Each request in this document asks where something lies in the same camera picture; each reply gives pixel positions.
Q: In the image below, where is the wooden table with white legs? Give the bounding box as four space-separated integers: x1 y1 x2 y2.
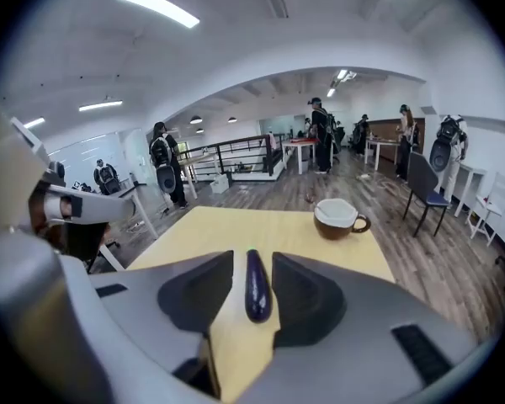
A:
178 151 221 200

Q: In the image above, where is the purple eggplant with green stem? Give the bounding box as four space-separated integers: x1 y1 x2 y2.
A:
244 247 275 324

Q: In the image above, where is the brown cup with white top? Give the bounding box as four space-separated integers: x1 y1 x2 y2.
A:
312 198 373 241

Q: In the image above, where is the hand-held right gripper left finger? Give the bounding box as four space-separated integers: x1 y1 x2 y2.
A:
0 229 236 404

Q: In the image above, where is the black metal railing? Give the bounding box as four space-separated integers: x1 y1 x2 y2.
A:
178 133 286 183

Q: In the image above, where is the dark chair with blue seat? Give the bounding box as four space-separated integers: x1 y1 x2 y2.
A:
402 151 452 239

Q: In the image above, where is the brown wooden counter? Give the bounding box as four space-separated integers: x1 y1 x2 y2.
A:
367 117 427 164

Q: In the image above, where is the white slatted chair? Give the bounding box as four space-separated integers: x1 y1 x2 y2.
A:
465 172 505 248

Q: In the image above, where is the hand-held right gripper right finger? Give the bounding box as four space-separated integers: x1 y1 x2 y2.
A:
243 251 502 404

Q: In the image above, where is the white table with wooden top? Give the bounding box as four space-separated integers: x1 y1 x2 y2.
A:
281 137 322 176

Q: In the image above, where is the grey desk with white legs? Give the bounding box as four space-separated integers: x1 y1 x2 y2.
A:
96 178 160 272

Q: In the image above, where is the white wall desk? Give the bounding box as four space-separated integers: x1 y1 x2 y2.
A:
453 162 488 219

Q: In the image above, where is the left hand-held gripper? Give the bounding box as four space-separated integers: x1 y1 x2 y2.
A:
0 106 136 231

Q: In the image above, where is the white storage box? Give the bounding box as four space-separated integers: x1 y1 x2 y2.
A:
210 172 234 194

